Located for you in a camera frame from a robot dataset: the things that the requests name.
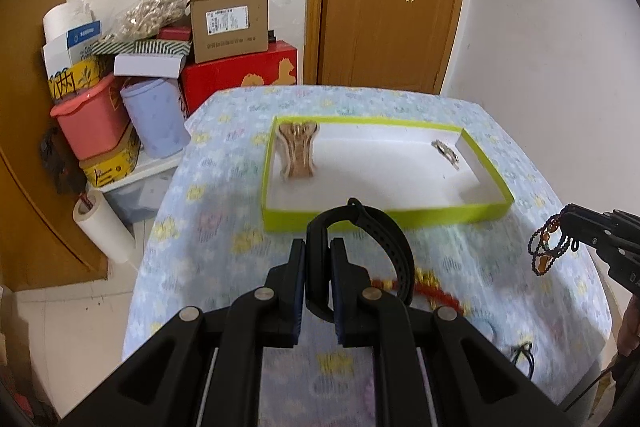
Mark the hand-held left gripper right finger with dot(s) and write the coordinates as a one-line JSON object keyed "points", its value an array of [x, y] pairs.
{"points": [[336, 269]]}

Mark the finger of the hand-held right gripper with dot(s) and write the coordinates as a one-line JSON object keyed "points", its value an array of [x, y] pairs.
{"points": [[605, 227], [625, 269]]}

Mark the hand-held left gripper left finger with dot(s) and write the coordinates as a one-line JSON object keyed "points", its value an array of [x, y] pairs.
{"points": [[298, 269]]}

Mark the black watch band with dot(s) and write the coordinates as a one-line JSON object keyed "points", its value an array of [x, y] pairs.
{"points": [[401, 257]]}

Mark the green cardboard tray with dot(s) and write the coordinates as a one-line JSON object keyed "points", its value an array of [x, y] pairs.
{"points": [[380, 179]]}

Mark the person's right hand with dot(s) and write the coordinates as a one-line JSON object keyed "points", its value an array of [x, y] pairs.
{"points": [[628, 332]]}

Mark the floral blue tablecloth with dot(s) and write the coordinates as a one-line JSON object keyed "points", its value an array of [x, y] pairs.
{"points": [[210, 217]]}

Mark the beige hair claw clip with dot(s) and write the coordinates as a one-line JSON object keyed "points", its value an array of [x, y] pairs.
{"points": [[298, 152]]}

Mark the clear plastic storage box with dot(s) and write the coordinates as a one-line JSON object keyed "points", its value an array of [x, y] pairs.
{"points": [[140, 192]]}

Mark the red gift box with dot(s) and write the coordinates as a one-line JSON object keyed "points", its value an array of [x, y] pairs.
{"points": [[235, 77]]}

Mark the lilac round canister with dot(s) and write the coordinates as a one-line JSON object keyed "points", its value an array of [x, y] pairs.
{"points": [[152, 117]]}

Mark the yellow printed box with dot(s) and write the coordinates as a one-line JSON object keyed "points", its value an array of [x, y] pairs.
{"points": [[112, 164]]}

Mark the open brown cardboard box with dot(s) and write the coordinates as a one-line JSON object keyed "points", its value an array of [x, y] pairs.
{"points": [[230, 27]]}

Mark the flat white box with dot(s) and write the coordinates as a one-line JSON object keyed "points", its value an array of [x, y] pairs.
{"points": [[147, 64]]}

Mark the pink plastic bin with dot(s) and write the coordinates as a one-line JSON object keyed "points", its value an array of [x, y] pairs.
{"points": [[90, 122]]}

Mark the dark brown bundle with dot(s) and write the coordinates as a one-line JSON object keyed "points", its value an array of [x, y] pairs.
{"points": [[60, 159]]}

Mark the small red box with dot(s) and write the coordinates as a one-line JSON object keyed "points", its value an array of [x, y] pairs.
{"points": [[175, 34]]}

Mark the green striped box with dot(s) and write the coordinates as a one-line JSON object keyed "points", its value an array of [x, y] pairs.
{"points": [[150, 47]]}

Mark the brown wooden door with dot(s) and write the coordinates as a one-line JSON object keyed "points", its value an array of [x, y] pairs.
{"points": [[390, 7]]}

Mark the brown wooden board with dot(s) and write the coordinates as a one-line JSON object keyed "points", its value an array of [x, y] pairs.
{"points": [[30, 207]]}

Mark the yellow box with black drawing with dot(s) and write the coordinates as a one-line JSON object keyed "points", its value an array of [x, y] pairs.
{"points": [[75, 79]]}

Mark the clear bag of beige pieces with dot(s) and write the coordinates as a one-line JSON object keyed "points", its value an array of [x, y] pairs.
{"points": [[150, 14]]}

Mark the white box with blue label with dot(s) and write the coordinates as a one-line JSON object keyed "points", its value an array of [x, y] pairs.
{"points": [[75, 44]]}

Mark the large white paper roll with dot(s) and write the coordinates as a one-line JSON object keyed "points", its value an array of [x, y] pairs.
{"points": [[62, 19]]}

